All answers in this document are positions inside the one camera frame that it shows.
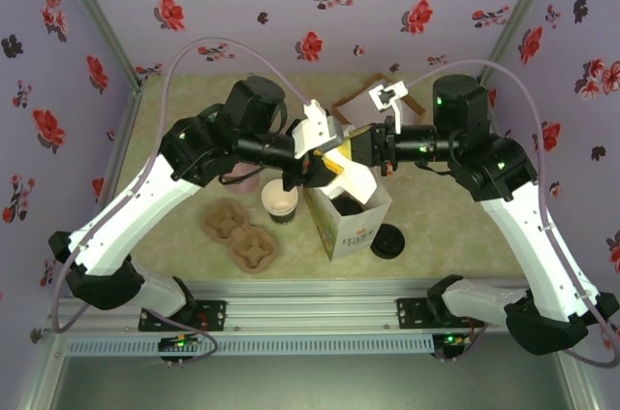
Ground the white paper napkin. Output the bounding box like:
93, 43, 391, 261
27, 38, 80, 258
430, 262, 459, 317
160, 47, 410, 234
324, 157, 380, 205

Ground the white paper takeout bag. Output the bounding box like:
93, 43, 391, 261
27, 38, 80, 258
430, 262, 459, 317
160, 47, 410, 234
303, 176, 392, 262

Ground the brown pulp cup carrier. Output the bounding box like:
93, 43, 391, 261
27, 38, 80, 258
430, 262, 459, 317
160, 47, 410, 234
201, 200, 280, 275

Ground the green paper coffee cup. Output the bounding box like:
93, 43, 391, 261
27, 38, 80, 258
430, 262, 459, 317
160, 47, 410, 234
261, 179, 299, 227

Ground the pink straw holder cup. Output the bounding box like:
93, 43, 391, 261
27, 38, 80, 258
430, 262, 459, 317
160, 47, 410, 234
226, 162, 262, 197

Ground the white napkin stack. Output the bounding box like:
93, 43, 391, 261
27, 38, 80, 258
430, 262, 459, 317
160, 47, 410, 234
336, 89, 418, 128

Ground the brown cardboard napkin box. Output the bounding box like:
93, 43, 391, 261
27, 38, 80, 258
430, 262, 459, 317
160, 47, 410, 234
331, 73, 427, 128

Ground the black cup lid stack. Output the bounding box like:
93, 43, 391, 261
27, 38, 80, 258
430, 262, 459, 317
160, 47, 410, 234
370, 223, 406, 259

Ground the controller board with green light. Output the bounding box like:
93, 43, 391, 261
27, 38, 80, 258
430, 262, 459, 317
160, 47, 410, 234
158, 334, 204, 363
432, 331, 474, 361

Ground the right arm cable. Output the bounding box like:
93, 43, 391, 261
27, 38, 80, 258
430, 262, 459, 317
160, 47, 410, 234
404, 59, 620, 366

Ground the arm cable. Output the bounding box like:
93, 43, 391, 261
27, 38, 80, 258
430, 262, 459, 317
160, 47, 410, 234
404, 59, 620, 366
50, 37, 314, 334

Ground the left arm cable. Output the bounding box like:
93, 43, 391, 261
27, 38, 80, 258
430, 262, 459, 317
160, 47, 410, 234
50, 37, 314, 334

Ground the aluminium corner post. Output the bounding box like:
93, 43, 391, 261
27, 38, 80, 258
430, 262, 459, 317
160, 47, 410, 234
46, 0, 146, 91
477, 0, 569, 91

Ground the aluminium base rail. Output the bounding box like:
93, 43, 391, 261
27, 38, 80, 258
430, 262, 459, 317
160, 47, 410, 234
47, 278, 573, 333

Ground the grey slotted cable duct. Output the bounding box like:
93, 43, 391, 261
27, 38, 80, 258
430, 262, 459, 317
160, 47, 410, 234
64, 335, 435, 358

